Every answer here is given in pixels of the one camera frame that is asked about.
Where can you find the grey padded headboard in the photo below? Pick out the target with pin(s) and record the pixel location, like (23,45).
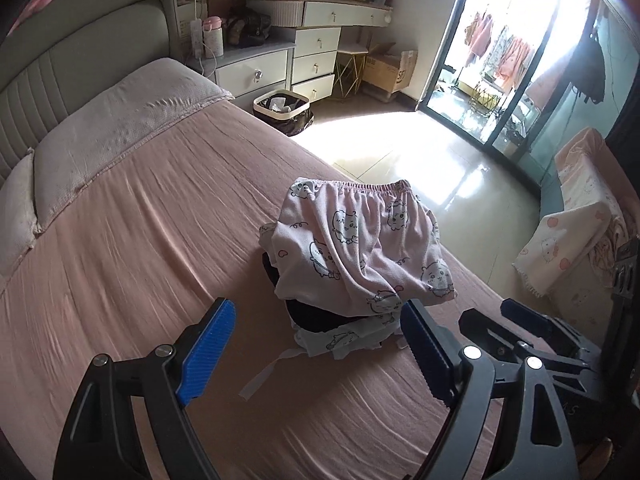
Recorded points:
(65,55)

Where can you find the beige waffle pillow far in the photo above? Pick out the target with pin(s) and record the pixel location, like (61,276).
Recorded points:
(18,219)

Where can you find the white dresser with drawers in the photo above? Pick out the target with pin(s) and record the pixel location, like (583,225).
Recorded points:
(299,54)

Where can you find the beige waffle pillow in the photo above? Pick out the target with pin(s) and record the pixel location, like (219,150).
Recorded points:
(18,219)
(143,104)

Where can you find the beige waffle pillow near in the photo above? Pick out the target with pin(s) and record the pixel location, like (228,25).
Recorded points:
(143,104)

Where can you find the pink cartoon blanket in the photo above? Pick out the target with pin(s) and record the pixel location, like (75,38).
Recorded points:
(600,212)

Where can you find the pink white bottle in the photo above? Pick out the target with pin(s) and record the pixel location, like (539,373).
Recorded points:
(213,37)

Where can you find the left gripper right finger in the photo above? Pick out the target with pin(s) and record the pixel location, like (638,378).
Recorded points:
(532,440)

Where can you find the cardboard box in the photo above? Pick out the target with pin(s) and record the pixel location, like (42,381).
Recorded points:
(387,71)

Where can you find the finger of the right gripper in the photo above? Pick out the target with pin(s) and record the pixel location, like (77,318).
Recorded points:
(560,336)
(574,380)

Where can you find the pink bed sheet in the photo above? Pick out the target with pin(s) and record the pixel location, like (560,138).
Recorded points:
(146,247)

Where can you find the gold wire stool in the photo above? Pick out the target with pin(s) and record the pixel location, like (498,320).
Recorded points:
(350,63)

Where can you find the black garment under pants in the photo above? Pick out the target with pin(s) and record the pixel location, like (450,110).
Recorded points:
(300,304)

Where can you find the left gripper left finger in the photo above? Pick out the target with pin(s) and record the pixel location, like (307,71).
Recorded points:
(100,439)

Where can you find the black hanging bag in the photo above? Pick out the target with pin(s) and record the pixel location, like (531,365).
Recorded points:
(586,69)

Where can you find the black white waste bin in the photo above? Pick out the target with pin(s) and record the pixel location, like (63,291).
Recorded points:
(284,110)

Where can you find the pink cartoon print pajama pants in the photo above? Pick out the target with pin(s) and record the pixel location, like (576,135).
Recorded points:
(356,249)

